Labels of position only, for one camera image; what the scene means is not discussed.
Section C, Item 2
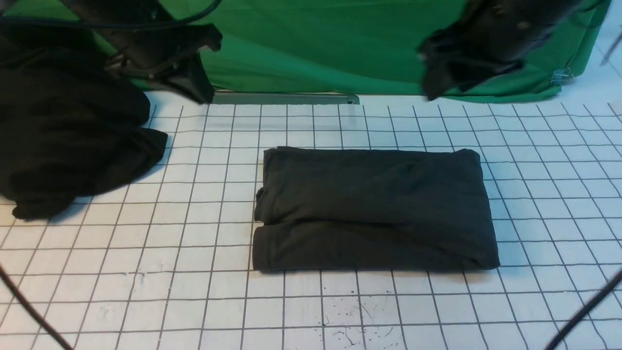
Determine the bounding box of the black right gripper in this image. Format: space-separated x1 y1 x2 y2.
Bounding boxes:
418 0 582 101

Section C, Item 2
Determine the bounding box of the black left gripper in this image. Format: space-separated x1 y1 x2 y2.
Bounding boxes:
64 0 224 105

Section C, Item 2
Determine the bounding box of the gray long-sleeve shirt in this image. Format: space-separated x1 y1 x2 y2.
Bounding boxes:
252 146 501 272

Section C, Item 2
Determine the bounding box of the gray metal bar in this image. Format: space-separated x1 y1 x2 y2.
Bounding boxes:
212 91 360 105

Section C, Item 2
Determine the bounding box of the green backdrop cloth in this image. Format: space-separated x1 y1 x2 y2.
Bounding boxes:
5 0 612 104

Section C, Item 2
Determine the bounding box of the metal binder clip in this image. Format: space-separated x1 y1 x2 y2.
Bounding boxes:
550 68 575 87

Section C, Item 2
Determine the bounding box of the black crumpled garment pile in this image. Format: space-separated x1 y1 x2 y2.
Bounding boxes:
0 24 168 221

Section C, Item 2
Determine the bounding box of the black right camera cable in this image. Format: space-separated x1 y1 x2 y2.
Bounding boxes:
544 270 622 350

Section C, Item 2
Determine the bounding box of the black camera cable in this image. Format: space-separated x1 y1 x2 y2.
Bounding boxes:
544 270 622 350
0 0 222 350

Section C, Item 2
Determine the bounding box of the black left camera cable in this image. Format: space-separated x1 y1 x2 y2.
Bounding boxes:
0 0 222 350

